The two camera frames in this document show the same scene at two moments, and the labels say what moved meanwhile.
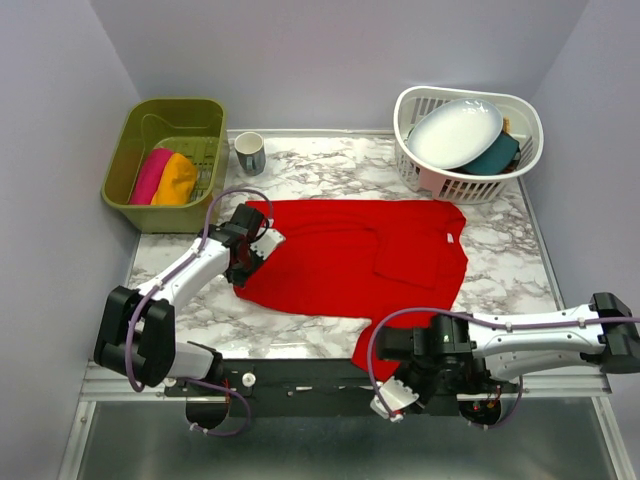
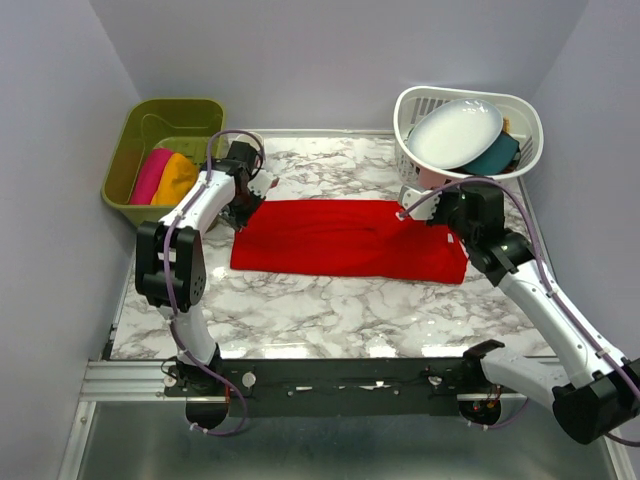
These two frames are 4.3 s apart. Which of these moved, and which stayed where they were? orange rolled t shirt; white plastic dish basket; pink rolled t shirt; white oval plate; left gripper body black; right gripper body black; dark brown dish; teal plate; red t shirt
Moved: left gripper body black; right gripper body black; red t shirt
Stayed: dark brown dish; orange rolled t shirt; teal plate; white plastic dish basket; white oval plate; pink rolled t shirt
